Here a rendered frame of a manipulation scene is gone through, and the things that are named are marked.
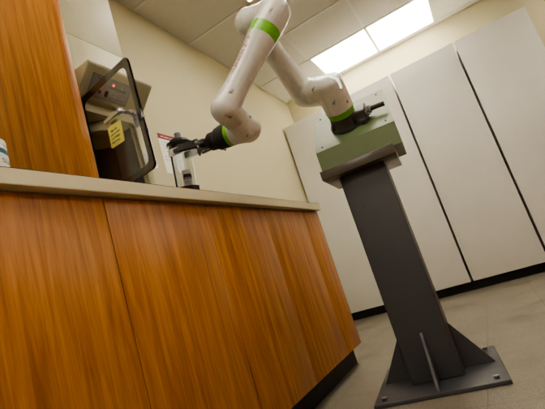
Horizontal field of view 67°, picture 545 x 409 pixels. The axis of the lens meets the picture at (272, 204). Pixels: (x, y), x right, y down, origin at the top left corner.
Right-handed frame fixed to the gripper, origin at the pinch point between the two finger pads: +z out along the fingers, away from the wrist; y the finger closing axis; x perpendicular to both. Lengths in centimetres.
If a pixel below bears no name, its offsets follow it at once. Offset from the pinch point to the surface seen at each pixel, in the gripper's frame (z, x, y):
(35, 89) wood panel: 22, -26, 46
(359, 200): -60, 35, -38
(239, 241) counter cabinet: -20.6, 41.8, -1.1
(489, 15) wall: -130, -134, -335
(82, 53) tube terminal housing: 17, -44, 28
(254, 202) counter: -20.0, 26.2, -17.7
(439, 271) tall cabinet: -41, 101, -272
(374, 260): -61, 60, -36
